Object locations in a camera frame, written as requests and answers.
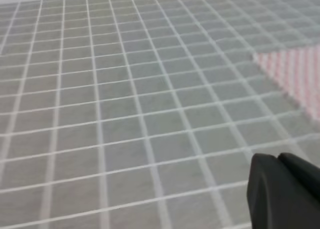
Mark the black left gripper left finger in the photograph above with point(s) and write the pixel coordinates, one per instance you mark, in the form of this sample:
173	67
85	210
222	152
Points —
276	199

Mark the grey checked tablecloth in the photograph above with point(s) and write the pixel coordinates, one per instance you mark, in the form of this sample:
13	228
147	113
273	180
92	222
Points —
143	114

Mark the pink white wavy striped towel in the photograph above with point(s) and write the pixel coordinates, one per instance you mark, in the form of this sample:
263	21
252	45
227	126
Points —
297	72

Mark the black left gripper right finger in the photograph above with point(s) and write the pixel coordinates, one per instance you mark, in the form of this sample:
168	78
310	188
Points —
306	173

